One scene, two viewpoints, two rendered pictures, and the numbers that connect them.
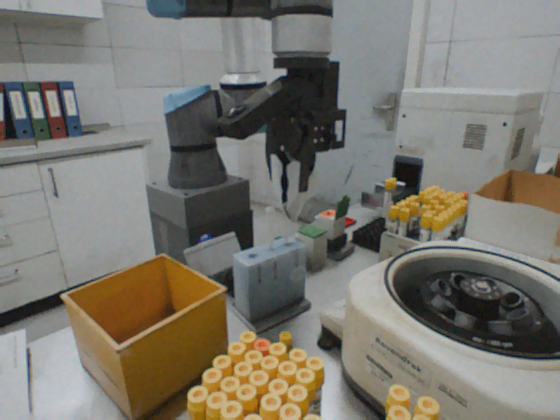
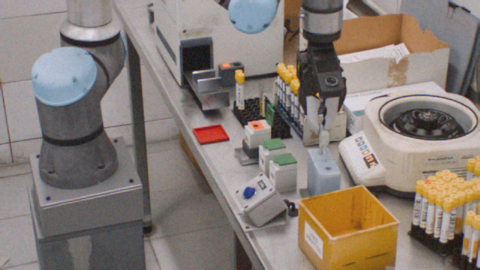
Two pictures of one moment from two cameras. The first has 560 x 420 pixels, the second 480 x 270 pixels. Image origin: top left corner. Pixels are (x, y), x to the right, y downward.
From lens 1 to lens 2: 1.56 m
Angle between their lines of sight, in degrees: 57
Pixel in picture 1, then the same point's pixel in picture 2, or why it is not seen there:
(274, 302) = not seen: hidden behind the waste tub
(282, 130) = not seen: hidden behind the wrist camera
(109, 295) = (319, 235)
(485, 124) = not seen: outside the picture
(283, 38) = (332, 25)
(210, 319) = (367, 205)
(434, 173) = (225, 47)
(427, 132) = (211, 10)
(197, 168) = (109, 149)
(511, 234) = (365, 80)
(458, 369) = (467, 145)
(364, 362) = (421, 176)
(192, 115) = (97, 92)
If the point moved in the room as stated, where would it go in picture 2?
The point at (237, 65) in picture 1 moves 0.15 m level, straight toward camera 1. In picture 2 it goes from (106, 16) to (178, 26)
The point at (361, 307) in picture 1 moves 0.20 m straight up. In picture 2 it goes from (416, 150) to (425, 55)
